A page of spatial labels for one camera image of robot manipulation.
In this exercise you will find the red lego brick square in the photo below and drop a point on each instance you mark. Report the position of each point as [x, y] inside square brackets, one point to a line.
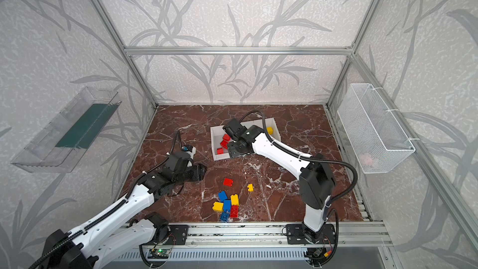
[228, 182]

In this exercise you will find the green circuit board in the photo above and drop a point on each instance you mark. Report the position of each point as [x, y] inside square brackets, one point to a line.
[158, 254]

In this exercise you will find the right white bin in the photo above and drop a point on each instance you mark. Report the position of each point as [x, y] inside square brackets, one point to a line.
[270, 122]

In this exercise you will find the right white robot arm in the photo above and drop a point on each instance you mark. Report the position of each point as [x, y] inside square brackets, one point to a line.
[316, 179]

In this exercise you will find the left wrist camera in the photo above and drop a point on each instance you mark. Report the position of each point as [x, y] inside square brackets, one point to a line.
[188, 151]

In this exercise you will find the left white bin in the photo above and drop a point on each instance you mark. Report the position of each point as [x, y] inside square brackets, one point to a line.
[216, 134]

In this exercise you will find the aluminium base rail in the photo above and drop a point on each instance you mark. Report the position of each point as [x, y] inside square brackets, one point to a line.
[222, 235]

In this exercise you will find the pink object in basket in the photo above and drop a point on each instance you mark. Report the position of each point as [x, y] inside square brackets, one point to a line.
[368, 160]

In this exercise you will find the red eight-stud lego brick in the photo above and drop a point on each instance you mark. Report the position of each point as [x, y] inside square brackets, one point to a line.
[224, 144]

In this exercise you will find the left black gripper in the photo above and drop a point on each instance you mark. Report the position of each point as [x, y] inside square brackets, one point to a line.
[198, 172]

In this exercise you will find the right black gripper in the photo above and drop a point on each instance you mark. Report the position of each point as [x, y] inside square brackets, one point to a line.
[231, 131]

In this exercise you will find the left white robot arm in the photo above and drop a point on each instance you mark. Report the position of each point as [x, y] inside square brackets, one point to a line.
[60, 251]

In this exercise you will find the red lego brick bottom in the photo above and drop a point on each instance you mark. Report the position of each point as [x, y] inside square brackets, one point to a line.
[234, 211]

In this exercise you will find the blue lego brick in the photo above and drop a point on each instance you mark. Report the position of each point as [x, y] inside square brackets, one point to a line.
[227, 204]
[224, 217]
[222, 196]

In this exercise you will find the white wire mesh basket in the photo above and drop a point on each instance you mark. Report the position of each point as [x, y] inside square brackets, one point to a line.
[372, 128]

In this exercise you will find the clear plastic wall tray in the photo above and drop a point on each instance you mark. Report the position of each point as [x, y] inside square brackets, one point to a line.
[60, 146]

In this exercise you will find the white bin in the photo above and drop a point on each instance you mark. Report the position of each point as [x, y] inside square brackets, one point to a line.
[270, 122]
[216, 134]

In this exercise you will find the blue lego brick bottom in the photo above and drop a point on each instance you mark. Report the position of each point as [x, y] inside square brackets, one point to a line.
[224, 217]

